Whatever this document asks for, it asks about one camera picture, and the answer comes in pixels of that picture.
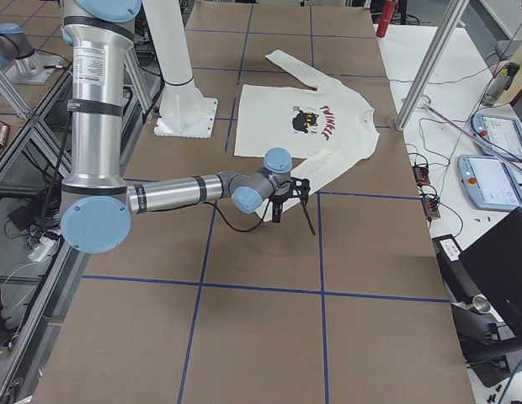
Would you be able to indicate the black box white label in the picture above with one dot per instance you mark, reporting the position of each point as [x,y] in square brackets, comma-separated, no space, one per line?
[456,278]

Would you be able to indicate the blue teach pendant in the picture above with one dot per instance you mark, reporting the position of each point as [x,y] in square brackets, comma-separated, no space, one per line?
[499,134]
[489,183]

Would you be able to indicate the near blue teach pendant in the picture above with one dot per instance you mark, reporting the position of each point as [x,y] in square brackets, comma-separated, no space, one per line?
[489,183]

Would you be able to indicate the far blue teach pendant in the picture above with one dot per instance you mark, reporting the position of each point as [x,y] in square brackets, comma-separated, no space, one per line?
[499,134]

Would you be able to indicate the white camera mast base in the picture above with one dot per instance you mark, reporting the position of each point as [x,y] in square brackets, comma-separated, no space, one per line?
[184,110]

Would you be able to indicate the aluminium frame post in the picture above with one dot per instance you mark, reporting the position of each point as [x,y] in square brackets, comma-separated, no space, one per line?
[436,48]

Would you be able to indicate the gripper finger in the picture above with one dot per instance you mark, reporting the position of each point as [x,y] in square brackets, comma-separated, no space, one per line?
[308,218]

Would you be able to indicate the aluminium table side frame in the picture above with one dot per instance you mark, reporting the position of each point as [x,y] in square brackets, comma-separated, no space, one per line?
[38,271]

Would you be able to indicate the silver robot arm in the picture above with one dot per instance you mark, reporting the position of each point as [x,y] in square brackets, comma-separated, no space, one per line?
[96,203]
[14,45]

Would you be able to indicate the red bottle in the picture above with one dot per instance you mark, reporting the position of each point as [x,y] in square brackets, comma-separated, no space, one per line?
[386,18]

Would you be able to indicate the black laptop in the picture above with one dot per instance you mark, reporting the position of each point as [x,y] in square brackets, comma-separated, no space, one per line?
[494,263]

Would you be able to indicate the cream long-sleeve cat shirt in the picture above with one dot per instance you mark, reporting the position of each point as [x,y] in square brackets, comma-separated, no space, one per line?
[329,126]

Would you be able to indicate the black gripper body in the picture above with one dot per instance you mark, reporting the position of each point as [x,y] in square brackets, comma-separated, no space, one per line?
[278,200]

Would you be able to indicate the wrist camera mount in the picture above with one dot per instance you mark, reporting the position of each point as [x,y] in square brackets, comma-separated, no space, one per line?
[277,202]

